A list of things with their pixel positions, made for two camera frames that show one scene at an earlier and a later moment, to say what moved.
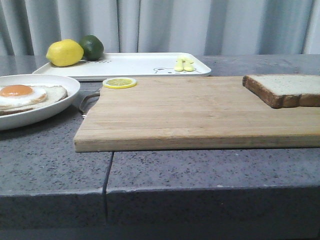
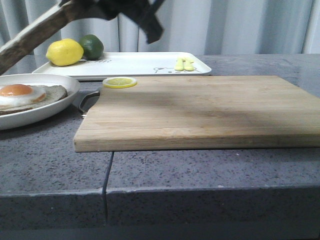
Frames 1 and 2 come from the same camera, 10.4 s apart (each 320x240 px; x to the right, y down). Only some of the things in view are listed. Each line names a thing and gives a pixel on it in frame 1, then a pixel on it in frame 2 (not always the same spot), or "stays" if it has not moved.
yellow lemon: (65, 52) stays
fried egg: (21, 95) stays
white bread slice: (280, 91) -> (31, 39)
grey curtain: (28, 27) stays
